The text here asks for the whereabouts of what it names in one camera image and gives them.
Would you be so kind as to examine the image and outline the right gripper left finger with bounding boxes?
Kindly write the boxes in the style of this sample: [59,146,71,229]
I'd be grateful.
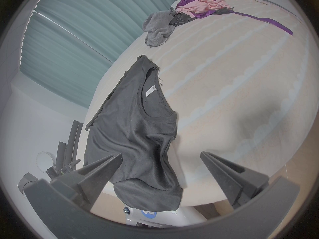
[51,153,123,206]

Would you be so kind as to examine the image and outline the grey garment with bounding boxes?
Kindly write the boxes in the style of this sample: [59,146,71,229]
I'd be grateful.
[143,11,176,47]

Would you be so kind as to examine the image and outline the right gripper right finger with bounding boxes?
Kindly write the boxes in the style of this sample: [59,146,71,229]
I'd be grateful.
[200,152,270,208]

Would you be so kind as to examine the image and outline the black dressing table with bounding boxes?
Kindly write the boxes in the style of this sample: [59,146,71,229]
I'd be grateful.
[55,141,66,171]

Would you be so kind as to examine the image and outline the bed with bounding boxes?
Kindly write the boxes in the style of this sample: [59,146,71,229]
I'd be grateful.
[82,0,317,208]

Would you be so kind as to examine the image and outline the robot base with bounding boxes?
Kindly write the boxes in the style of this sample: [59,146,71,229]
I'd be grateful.
[123,203,207,227]

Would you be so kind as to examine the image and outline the black T-shirt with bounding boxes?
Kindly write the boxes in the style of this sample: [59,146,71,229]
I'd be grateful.
[83,54,184,212]

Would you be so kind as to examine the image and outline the round mirror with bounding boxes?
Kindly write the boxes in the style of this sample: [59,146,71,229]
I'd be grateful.
[36,152,54,175]

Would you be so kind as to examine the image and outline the pile of clothes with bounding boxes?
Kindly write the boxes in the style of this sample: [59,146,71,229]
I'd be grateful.
[169,0,294,36]

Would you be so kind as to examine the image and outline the blue-green curtain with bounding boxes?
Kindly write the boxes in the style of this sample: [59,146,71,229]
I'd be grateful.
[20,12,114,109]
[32,0,193,65]

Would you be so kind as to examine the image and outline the black chest of drawers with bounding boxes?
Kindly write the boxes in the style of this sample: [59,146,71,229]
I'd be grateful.
[65,120,84,169]

